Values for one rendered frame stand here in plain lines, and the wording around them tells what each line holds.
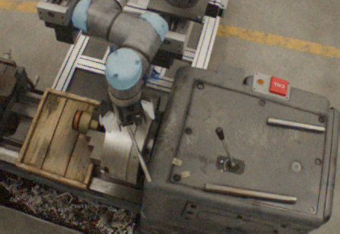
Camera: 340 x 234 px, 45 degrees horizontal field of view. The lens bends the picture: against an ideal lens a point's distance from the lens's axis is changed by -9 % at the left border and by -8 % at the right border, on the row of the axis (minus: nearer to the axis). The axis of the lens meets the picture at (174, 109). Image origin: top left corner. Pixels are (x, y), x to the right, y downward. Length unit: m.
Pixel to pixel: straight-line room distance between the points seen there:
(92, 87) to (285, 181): 1.56
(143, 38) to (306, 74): 2.30
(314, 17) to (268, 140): 2.25
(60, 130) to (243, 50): 1.72
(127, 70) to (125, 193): 0.84
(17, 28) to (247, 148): 2.25
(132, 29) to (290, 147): 0.67
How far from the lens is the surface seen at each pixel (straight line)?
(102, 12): 1.01
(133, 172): 1.41
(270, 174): 1.35
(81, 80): 2.65
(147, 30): 0.97
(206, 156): 1.32
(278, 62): 3.14
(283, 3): 3.53
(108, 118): 1.17
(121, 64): 0.91
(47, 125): 1.78
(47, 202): 1.98
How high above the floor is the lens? 2.47
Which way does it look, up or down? 62 degrees down
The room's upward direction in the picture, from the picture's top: 11 degrees clockwise
